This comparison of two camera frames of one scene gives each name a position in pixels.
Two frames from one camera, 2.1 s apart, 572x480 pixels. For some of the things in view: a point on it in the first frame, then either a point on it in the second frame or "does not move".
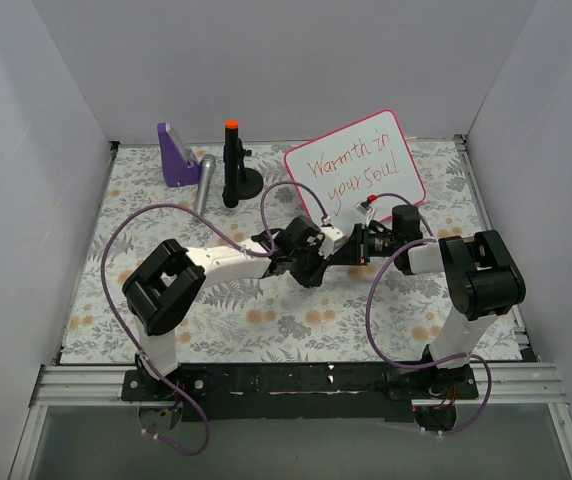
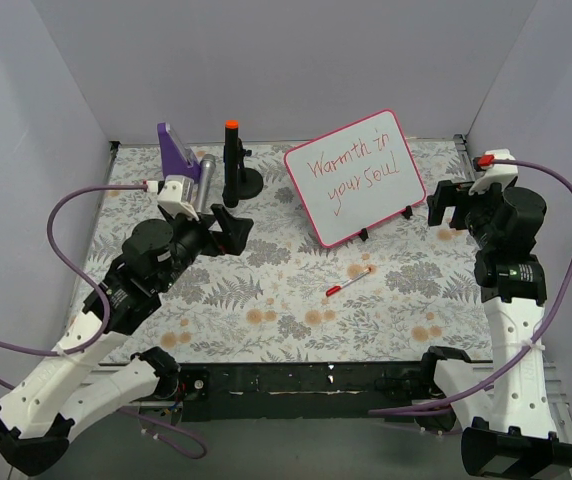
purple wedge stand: [177, 169] does not move
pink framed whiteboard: [343, 167] does not move
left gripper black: [313, 265] to [211, 235]
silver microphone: [207, 167] does not move
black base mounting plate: [302, 392] does not move
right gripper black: [361, 248] to [457, 208]
